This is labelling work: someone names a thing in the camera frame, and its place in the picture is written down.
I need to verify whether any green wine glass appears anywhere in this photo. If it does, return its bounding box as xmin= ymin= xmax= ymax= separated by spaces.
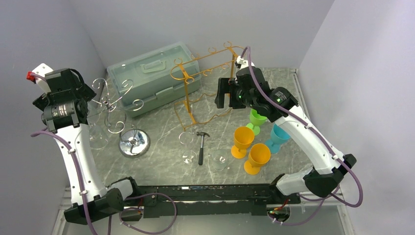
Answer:
xmin=246 ymin=109 xmax=267 ymax=136

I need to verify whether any orange wine glass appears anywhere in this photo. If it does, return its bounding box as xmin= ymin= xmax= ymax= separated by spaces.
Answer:
xmin=244 ymin=143 xmax=271 ymax=175
xmin=231 ymin=126 xmax=255 ymax=159

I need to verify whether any blue wine glass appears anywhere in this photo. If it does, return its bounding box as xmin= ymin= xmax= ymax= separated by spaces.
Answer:
xmin=264 ymin=124 xmax=290 ymax=154

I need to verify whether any clear glass chrome rack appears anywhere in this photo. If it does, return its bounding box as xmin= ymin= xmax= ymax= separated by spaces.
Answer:
xmin=179 ymin=132 xmax=196 ymax=165
xmin=87 ymin=104 xmax=108 ymax=150

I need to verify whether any clear glass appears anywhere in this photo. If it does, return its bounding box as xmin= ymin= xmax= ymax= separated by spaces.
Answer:
xmin=211 ymin=149 xmax=229 ymax=171

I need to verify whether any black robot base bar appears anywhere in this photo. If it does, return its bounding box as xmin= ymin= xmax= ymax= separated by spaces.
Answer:
xmin=124 ymin=184 xmax=300 ymax=218

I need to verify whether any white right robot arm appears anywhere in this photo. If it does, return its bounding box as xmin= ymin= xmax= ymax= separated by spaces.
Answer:
xmin=214 ymin=75 xmax=357 ymax=203

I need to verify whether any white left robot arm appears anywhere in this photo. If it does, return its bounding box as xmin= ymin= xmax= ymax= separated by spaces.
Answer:
xmin=26 ymin=68 xmax=141 ymax=225

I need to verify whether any chrome tree glass rack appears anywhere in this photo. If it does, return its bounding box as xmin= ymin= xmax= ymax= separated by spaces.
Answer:
xmin=92 ymin=78 xmax=151 ymax=159

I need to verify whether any clear plastic storage box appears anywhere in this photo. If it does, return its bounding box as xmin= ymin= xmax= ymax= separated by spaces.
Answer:
xmin=107 ymin=42 xmax=201 ymax=117

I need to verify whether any gold wire glass rack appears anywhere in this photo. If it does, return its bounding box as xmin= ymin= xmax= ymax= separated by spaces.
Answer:
xmin=170 ymin=41 xmax=243 ymax=131

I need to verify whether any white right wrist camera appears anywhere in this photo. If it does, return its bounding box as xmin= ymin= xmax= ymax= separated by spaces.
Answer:
xmin=235 ymin=56 xmax=255 ymax=71

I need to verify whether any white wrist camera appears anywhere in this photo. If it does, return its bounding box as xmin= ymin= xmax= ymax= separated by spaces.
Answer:
xmin=235 ymin=56 xmax=255 ymax=71
xmin=26 ymin=63 xmax=53 ymax=94

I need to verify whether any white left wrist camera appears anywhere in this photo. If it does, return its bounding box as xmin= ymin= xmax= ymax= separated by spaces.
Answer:
xmin=26 ymin=63 xmax=53 ymax=94

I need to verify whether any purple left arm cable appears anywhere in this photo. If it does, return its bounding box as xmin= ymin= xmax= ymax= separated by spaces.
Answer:
xmin=30 ymin=128 xmax=113 ymax=235

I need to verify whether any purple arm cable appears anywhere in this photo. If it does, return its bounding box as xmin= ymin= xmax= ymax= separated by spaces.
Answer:
xmin=240 ymin=46 xmax=364 ymax=208
xmin=30 ymin=128 xmax=113 ymax=235

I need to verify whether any black handled hammer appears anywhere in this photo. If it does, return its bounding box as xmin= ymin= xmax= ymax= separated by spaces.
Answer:
xmin=196 ymin=131 xmax=210 ymax=165

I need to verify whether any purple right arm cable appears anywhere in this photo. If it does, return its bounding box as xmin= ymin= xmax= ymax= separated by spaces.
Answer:
xmin=240 ymin=46 xmax=364 ymax=208

